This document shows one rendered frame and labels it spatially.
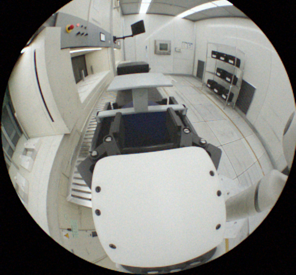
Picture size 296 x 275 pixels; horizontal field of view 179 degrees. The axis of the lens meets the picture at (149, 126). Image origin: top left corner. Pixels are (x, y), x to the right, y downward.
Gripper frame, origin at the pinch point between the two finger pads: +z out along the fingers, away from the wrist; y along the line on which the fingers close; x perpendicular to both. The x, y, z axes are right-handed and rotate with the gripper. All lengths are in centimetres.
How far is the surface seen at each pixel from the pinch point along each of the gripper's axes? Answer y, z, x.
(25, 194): -59, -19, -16
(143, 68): 6, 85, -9
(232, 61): 216, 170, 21
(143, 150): -0.6, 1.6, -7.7
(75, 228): -39, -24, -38
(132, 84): -1.5, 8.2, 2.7
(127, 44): -28, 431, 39
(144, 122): 0.6, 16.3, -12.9
